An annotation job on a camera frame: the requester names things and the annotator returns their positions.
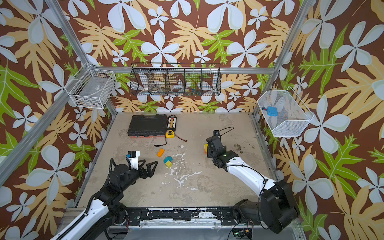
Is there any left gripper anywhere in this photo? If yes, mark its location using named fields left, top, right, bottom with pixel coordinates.
left=120, top=157, right=158, bottom=193

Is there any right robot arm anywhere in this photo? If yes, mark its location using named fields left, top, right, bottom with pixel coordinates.
left=206, top=130, right=300, bottom=234

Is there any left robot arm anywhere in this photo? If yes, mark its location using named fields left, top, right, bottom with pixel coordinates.
left=52, top=159, right=158, bottom=240

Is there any orange wood block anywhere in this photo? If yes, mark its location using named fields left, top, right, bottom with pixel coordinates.
left=157, top=149, right=165, bottom=158

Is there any teal wood block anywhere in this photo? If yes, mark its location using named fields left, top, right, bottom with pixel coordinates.
left=164, top=157, right=173, bottom=164

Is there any yellow tape measure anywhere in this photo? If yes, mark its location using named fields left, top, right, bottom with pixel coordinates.
left=166, top=130, right=175, bottom=138

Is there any black and red tool case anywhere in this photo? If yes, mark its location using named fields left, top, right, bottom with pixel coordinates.
left=128, top=115, right=168, bottom=137

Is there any blue object in basket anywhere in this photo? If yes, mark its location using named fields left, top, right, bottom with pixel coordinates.
left=266, top=107, right=279, bottom=117

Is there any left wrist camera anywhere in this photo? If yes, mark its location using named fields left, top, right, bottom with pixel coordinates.
left=126, top=151, right=140, bottom=170

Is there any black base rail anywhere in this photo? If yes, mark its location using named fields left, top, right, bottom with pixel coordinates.
left=126, top=207, right=260, bottom=227

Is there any aluminium frame post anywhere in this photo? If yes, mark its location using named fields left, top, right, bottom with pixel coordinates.
left=46, top=1, right=117, bottom=116

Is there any white wire basket right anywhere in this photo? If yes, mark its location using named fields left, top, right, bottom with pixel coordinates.
left=258, top=90, right=315, bottom=138

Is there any white wire basket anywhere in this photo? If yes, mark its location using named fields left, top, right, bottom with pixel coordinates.
left=258, top=90, right=315, bottom=138
left=65, top=64, right=117, bottom=109

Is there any black wire basket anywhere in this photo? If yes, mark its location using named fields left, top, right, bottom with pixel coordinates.
left=129, top=63, right=222, bottom=96

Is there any white wire basket left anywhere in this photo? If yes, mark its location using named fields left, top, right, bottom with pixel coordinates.
left=65, top=64, right=117, bottom=109

